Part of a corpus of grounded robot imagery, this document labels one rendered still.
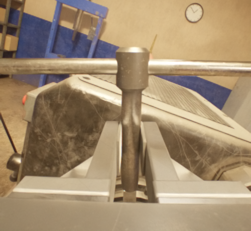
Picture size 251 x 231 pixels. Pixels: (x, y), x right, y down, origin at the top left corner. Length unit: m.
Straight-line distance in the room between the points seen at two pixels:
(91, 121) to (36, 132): 0.11
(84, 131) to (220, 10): 3.73
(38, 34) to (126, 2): 1.80
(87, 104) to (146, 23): 3.35
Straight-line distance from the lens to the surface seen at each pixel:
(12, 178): 0.66
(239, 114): 3.72
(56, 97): 0.35
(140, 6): 3.67
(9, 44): 4.02
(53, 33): 3.42
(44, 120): 0.37
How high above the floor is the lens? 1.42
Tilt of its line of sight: 17 degrees down
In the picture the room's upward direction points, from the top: 21 degrees clockwise
